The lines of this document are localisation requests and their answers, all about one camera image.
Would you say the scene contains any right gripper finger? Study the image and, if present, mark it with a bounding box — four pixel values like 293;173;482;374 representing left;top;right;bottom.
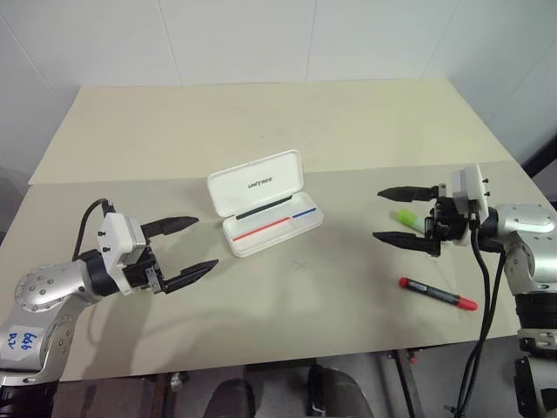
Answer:
372;231;440;258
376;185;439;205

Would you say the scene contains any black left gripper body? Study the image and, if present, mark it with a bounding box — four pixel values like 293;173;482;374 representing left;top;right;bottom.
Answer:
121;246;170;295

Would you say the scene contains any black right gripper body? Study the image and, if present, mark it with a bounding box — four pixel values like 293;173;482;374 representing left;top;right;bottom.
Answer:
424;185;473;259

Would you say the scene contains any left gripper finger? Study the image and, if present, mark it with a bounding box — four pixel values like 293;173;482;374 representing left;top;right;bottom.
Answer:
139;215;200;239
161;259;220;294

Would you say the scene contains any green highlighter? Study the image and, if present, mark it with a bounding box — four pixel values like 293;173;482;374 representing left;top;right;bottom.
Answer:
394;209;426;232

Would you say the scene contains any red capped black marker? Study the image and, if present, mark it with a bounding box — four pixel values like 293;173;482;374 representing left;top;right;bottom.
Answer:
398;276;479;312

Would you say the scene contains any white plastic pencil case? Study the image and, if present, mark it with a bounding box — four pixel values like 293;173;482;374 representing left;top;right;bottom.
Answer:
206;149;325;259

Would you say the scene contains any red pen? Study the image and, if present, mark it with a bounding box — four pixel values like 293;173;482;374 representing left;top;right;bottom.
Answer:
232;216;292;243

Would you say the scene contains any black pen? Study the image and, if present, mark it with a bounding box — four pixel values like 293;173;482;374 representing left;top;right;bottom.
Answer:
235;195;293;220

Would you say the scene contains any dark rounded shape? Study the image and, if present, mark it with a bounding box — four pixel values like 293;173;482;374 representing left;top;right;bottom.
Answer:
306;363;373;418
204;377;262;418

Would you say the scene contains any white handwritten paper label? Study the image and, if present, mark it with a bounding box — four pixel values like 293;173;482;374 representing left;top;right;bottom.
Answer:
0;324;47;365

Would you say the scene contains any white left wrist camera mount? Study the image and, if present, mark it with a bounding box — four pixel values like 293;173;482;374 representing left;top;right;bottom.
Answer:
97;212;151;297

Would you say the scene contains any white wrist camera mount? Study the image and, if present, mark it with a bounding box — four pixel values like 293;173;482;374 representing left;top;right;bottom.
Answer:
97;212;151;297
450;163;495;239

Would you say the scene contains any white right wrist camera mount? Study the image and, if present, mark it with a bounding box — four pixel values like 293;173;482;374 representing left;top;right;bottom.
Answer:
450;163;495;239

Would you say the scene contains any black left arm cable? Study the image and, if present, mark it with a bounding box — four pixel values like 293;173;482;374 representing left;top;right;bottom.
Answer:
71;198;117;262

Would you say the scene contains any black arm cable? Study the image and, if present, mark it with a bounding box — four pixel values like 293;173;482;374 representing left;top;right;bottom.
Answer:
452;211;508;418
71;198;117;262

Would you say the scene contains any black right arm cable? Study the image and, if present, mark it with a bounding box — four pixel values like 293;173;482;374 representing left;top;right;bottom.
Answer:
452;211;508;418

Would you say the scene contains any black metal frame strut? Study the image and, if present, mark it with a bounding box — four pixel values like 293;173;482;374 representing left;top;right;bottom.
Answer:
385;347;426;418

